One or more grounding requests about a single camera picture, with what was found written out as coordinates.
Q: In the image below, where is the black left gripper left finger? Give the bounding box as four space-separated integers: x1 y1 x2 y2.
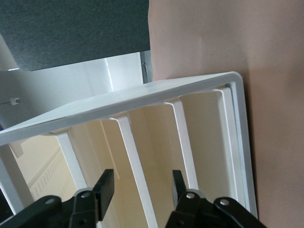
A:
0 169 115 228

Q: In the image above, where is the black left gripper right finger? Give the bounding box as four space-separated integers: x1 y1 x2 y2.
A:
166 170 264 228

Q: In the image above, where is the brown table cover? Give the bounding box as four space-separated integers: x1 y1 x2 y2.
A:
148 0 304 228

